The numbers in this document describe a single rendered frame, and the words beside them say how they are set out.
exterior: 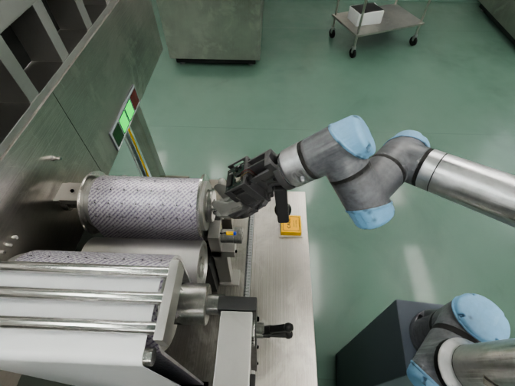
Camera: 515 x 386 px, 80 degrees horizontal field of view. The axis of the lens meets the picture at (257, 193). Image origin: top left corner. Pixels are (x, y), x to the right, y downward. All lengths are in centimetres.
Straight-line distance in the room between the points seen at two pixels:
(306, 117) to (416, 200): 118
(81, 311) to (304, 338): 65
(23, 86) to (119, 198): 28
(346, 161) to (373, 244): 172
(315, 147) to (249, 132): 226
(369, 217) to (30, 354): 50
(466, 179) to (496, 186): 4
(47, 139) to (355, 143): 63
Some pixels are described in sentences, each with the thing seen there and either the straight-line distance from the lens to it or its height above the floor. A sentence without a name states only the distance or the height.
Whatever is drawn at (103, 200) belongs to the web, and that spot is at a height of 130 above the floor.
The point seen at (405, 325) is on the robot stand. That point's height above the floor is 90.
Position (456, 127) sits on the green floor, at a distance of 332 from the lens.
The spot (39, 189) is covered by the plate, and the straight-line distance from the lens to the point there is 78.
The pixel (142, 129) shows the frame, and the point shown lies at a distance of 170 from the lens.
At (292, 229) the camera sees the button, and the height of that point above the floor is 92.
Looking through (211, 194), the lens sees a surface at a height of 129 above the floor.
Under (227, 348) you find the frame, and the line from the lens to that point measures 41.
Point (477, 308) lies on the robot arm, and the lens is 89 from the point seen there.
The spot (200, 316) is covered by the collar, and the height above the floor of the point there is 136.
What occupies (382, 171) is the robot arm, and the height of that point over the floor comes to 144.
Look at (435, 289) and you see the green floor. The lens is 223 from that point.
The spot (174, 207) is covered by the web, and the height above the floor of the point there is 130.
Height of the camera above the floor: 184
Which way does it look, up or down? 53 degrees down
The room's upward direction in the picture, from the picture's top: straight up
